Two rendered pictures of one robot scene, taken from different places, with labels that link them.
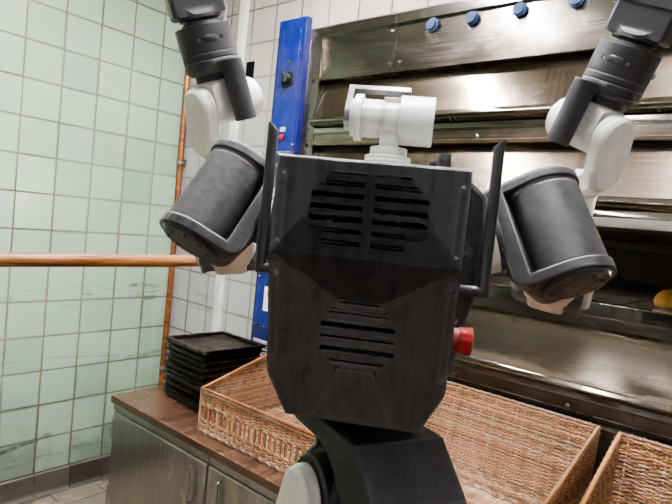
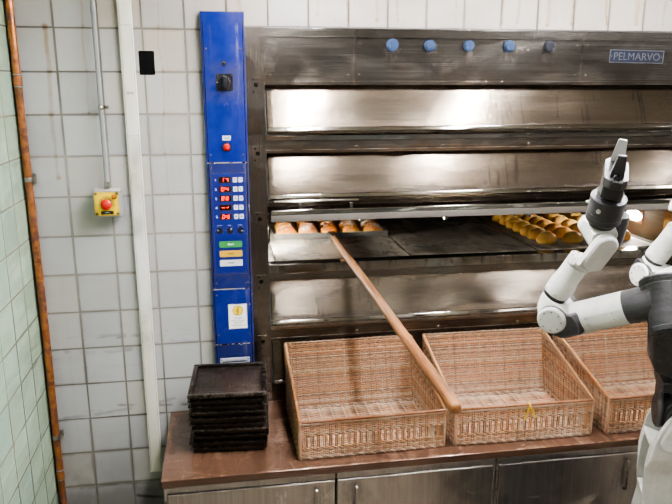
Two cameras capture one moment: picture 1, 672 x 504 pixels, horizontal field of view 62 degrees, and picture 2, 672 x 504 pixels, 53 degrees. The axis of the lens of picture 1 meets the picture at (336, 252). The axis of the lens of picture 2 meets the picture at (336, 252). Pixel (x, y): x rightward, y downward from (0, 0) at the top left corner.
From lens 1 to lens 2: 2.08 m
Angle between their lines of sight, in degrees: 50
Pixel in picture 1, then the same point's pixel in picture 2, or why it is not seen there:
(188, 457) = (308, 485)
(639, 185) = (554, 178)
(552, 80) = (495, 104)
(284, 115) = (226, 122)
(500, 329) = (469, 285)
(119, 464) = not seen: outside the picture
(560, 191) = not seen: outside the picture
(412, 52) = (372, 67)
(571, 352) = (518, 288)
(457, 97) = (424, 113)
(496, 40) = (450, 67)
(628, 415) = not seen: hidden behind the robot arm
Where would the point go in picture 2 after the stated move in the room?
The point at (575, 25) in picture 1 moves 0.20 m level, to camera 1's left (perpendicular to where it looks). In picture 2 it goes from (507, 64) to (483, 63)
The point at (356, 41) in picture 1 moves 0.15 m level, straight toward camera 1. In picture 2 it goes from (305, 47) to (335, 45)
